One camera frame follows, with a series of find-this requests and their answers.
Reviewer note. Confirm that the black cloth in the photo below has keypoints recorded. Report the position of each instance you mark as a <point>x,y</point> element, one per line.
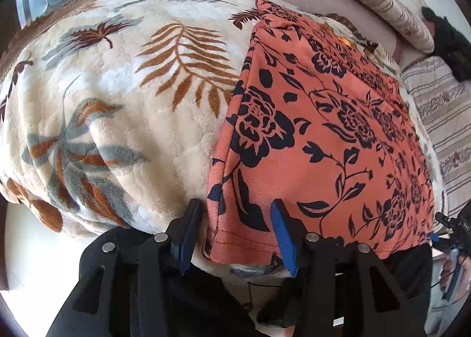
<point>449,46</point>

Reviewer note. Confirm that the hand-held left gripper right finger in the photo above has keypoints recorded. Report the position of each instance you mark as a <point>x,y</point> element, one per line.
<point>282,239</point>

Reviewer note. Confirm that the orange floral garment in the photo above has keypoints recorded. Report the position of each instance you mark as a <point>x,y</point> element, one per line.
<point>312,138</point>

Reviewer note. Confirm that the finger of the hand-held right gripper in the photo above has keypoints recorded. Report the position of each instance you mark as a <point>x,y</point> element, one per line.
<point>439,241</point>
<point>444,220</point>

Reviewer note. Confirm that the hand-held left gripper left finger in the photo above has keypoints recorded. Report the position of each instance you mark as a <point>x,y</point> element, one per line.
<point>187,239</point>

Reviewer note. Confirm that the person's right hand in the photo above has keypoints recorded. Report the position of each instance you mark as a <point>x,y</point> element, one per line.
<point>463,278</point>

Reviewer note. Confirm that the cream leaf print blanket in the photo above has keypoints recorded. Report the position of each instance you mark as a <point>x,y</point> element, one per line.
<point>128,120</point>

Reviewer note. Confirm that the striped floral bed sheet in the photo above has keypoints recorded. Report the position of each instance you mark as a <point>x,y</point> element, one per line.
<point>441,109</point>

